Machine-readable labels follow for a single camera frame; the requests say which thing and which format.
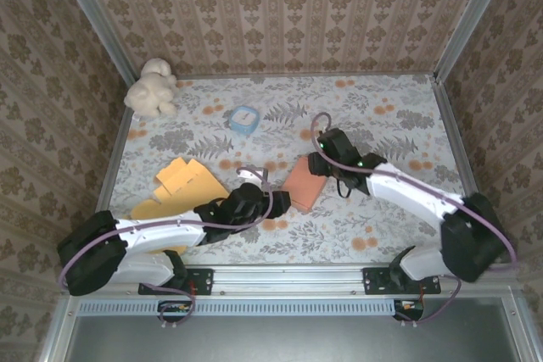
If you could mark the yellow paper box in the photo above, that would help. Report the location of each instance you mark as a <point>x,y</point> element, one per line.
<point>191,184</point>

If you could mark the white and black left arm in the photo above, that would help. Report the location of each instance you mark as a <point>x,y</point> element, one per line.
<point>161,230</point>

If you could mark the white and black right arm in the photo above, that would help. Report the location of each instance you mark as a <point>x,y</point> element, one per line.
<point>407,192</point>

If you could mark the light blue alarm clock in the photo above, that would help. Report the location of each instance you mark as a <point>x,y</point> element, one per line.
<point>244,119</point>

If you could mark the black connector board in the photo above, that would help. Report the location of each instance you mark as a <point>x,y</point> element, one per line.
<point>409,307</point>
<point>174,309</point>

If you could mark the grey metal sheet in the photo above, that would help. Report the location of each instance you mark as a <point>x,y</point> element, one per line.
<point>275,341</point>

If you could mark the white plush toy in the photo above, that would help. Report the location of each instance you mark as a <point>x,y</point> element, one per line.
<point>148,90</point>

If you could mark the aluminium mounting rail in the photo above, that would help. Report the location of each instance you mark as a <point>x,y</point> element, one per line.
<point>288,279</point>

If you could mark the aluminium table side rail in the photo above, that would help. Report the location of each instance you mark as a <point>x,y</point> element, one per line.
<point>114,167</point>
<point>463,158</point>

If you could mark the aluminium frame post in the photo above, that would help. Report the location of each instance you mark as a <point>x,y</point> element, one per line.
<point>475,18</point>
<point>95,18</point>

